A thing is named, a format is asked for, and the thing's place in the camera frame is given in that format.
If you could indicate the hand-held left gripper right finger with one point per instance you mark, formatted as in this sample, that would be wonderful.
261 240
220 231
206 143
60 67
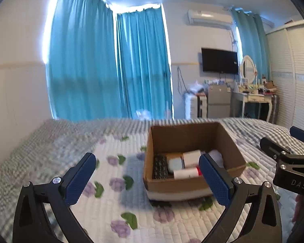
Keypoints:
214 179

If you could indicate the person's right hand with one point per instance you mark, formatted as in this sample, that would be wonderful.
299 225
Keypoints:
298 207

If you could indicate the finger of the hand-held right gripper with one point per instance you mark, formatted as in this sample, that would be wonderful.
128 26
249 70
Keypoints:
271 145
300 134

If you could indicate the clear plastic bag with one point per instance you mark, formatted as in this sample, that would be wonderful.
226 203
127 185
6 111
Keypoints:
143 115

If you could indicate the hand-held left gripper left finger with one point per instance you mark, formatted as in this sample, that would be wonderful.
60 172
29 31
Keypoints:
81 179

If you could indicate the small white box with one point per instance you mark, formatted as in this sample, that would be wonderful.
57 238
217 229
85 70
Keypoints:
192 159

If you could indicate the grey checked blanket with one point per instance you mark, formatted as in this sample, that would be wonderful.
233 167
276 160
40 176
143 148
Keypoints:
48 144

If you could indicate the brown cardboard box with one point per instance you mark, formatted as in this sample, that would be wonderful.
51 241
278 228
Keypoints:
192 138

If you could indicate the crumpled plastic bag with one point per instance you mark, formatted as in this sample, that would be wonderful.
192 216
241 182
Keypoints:
196 87

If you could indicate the grey plaid suitcase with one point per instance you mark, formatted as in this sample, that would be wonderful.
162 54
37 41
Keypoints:
275 108

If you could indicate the silver small fridge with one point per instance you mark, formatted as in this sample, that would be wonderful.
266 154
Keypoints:
219 101

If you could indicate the white drawer cabinet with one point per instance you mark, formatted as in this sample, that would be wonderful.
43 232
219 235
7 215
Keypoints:
193 106

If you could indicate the white tube with red cap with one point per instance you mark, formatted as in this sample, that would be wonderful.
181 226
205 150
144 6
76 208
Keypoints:
185 174

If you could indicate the white slatted wardrobe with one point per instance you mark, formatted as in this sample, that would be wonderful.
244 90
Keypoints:
291 81

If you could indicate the black wall television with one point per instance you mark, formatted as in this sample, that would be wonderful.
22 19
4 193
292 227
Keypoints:
219 60

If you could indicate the white floral quilt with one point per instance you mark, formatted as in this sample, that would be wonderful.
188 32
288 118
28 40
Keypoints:
111 197

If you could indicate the white air conditioner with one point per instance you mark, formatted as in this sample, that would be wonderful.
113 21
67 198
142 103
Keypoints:
209 17

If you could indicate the white plastic bottle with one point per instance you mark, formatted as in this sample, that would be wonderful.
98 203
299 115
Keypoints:
216 157

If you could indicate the brown box on dresser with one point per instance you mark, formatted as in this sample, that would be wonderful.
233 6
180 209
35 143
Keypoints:
269 86

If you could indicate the narrow blue curtain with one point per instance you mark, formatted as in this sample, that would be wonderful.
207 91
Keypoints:
253 40

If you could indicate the wide blue curtain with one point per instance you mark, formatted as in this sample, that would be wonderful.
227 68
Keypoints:
81 55

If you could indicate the black remote control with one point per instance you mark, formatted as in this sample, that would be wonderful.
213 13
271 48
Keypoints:
161 167

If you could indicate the pale earbuds case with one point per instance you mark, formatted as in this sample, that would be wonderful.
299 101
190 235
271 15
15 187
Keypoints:
175 166

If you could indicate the white oval mirror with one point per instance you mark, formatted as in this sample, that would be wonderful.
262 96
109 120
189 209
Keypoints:
248 68

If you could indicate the white dressing table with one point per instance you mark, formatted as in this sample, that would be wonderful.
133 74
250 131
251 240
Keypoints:
253 98

